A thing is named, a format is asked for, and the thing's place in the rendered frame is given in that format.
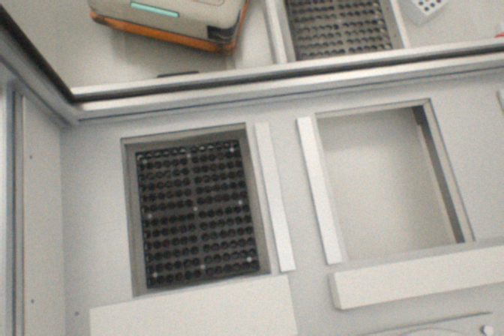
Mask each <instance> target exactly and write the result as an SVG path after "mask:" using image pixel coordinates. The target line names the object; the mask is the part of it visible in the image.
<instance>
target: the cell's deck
mask: <svg viewBox="0 0 504 336"><path fill-rule="evenodd" d="M501 89H504V71H503V73H491V74H485V75H479V76H467V77H460V78H454V79H441V80H434V81H433V82H423V83H416V84H409V85H397V86H391V87H384V88H372V89H365V90H360V91H354V92H347V93H341V94H329V95H323V96H316V97H304V98H298V99H292V100H279V101H273V102H267V103H255V104H254V105H248V106H236V107H230V108H224V109H212V110H206V111H199V112H187V113H181V114H175V115H162V116H156V117H150V118H138V119H131V120H125V121H113V122H107V123H100V124H89V125H77V126H72V125H71V124H69V123H67V127H60V128H59V144H60V166H61V210H62V232H63V254H64V298H65V315H64V321H65V336H91V326H90V309H91V308H94V307H99V306H104V305H112V304H118V303H122V302H131V301H136V300H141V299H150V297H155V296H163V295H168V294H173V293H182V292H187V291H191V290H201V289H205V288H210V287H219V286H224V285H229V284H232V283H237V282H242V281H251V280H256V279H260V278H270V277H274V276H279V275H287V279H289V288H290V292H291V296H292V305H293V309H294V314H295V322H296V326H297V331H298V334H297V335H293V336H356V335H365V334H369V333H374V332H382V331H386V330H390V329H399V328H403V327H407V326H415V325H420V324H424V323H432V322H436V321H441V320H449V319H454V318H458V317H466V316H470V315H476V314H483V313H488V312H490V313H494V316H495V318H496V323H497V326H498V329H499V333H500V336H504V281H503V282H499V283H491V284H485V285H481V286H473V287H468V288H464V289H455V290H451V291H445V292H438V293H433V294H428V295H420V296H415V297H411V298H402V299H398V300H393V301H385V302H380V303H376V304H368V305H362V306H358V307H350V308H345V309H340V308H336V307H335V304H334V300H333V295H332V289H331V285H329V278H328V273H332V272H340V271H345V270H350V269H359V268H364V267H368V266H378V265H382V264H386V263H396V262H400V261H406V260H414V259H419V258H424V257H432V256H438V255H443V254H452V253H457V252H461V251H470V250H475V249H480V248H489V247H494V246H499V245H504V112H503V107H502V105H501V103H500V99H499V97H498V94H497V92H498V91H499V90H501ZM417 105H422V106H424V111H425V113H426V116H427V121H428V124H429V126H430V131H431V133H432V136H433V141H434V144H435V146H436V151H437V154H438V156H439V161H440V164H442V169H443V172H444V174H445V179H446V181H447V185H448V189H449V192H450V194H451V199H452V202H453V205H454V207H455V210H456V212H457V217H458V220H459V223H460V228H461V230H462V233H463V237H464V241H465V243H462V244H453V245H448V246H443V247H434V248H429V249H424V250H415V251H410V252H405V253H396V254H392V255H387V256H378V257H374V258H368V259H360V260H355V261H349V262H348V259H347V252H346V248H345V245H344V239H343V235H342V231H341V225H340V221H339V217H338V214H337V210H336V207H335V201H334V197H333V193H332V187H331V183H330V179H329V174H328V170H327V166H326V160H325V155H324V152H323V146H322V143H321V139H320V132H319V128H318V125H317V119H322V118H328V117H334V116H345V115H352V114H358V113H363V112H370V111H376V110H387V109H394V108H400V107H411V106H417ZM304 117H310V121H311V124H312V128H313V135H314V139H315V143H316V149H318V152H319V159H320V163H321V167H322V173H323V177H324V180H325V187H326V191H327V194H328V201H329V205H330V208H331V215H332V219H333V223H334V229H335V232H336V233H337V240H338V244H339V247H340V253H341V258H342V261H343V262H341V263H336V264H331V265H326V261H325V257H324V253H323V246H322V242H321V238H320V231H319V227H318V223H317V216H315V213H314V205H313V201H312V198H311V191H310V187H309V183H308V176H307V172H306V168H305V162H304V157H303V153H302V147H301V143H300V139H299V132H298V128H297V124H296V120H297V119H298V118H304ZM263 122H268V124H269V129H270V134H271V141H272V145H273V149H274V156H275V162H276V166H277V174H278V178H279V182H280V190H281V194H282V198H283V206H284V210H285V215H286V222H287V226H288V230H289V239H290V241H291V243H292V251H293V255H294V259H295V267H296V270H294V271H285V272H280V269H279V264H278V255H277V251H276V247H275V237H274V233H273V229H272V221H271V216H270V211H269V204H268V199H266V191H265V185H264V181H263V173H262V169H261V164H260V156H259V152H258V147H257V139H256V134H255V130H254V124H256V123H263ZM240 128H245V131H246V135H247V144H248V148H249V153H250V162H251V166H252V171H253V180H254V184H255V189H256V198H257V202H258V207H259V216H260V220H261V225H262V234H263V238H264V243H265V248H266V252H267V257H268V265H269V270H270V274H267V275H262V276H257V277H249V278H244V279H238V280H230V281H225V282H220V283H215V284H211V285H206V286H198V287H192V288H187V289H179V290H174V291H169V292H160V293H155V294H151V295H142V297H137V288H136V278H135V268H134V250H133V240H132V230H131V213H130V203H129V193H128V174H127V165H126V154H125V144H128V143H139V142H145V141H152V140H162V139H169V138H175V137H186V136H193V135H199V134H210V133H217V132H222V131H233V129H240Z"/></svg>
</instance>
